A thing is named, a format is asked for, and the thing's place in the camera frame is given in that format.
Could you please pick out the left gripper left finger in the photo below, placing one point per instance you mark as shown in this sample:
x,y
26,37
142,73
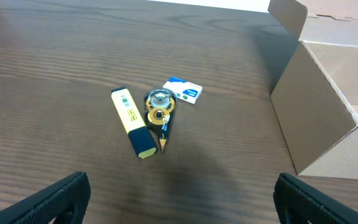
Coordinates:
x,y
65,201

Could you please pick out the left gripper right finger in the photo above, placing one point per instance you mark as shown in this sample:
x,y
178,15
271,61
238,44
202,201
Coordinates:
x,y
297,202

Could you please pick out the yellow blue highlighter marker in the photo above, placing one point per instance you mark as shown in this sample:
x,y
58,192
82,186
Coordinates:
x,y
139,135

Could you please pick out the cardboard box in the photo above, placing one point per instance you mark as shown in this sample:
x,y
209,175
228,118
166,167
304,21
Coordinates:
x,y
316,98

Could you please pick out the black correction tape dispenser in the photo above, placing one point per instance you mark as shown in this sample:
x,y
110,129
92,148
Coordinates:
x,y
160,105

